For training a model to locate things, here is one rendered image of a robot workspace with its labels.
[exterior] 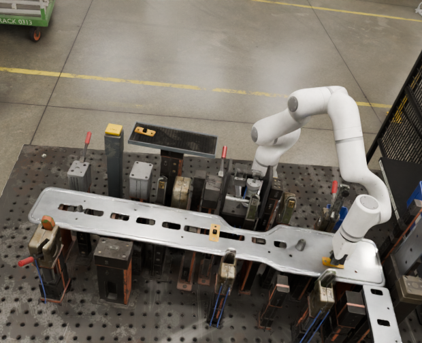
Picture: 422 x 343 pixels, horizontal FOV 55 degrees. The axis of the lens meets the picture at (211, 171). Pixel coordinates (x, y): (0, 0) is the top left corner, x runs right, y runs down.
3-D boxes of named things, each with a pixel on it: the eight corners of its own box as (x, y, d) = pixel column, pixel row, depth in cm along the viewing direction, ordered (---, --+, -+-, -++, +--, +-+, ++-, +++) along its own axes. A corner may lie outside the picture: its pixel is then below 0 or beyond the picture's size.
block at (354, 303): (318, 348, 161) (344, 313, 142) (316, 321, 169) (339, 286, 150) (342, 352, 161) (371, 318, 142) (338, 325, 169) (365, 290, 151)
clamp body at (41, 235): (35, 305, 158) (19, 250, 133) (50, 273, 169) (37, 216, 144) (62, 309, 158) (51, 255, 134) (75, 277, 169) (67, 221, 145)
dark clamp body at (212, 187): (189, 248, 188) (199, 191, 162) (193, 226, 198) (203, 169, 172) (212, 252, 188) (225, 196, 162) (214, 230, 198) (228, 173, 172)
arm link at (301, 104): (281, 145, 193) (250, 150, 189) (276, 122, 195) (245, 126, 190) (340, 110, 146) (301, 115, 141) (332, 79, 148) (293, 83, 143)
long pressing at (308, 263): (21, 227, 148) (20, 224, 147) (45, 185, 165) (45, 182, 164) (386, 290, 151) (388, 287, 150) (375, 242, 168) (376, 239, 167)
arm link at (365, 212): (358, 216, 145) (337, 220, 142) (373, 190, 136) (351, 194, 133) (372, 234, 139) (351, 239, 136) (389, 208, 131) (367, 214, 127)
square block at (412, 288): (366, 338, 167) (407, 292, 143) (363, 320, 173) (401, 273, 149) (385, 341, 167) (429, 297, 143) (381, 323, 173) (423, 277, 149)
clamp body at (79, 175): (70, 231, 185) (61, 175, 161) (78, 213, 193) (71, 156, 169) (90, 235, 185) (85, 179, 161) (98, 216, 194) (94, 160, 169)
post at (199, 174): (184, 237, 192) (193, 176, 165) (186, 229, 196) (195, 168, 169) (195, 238, 192) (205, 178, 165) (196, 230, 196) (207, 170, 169)
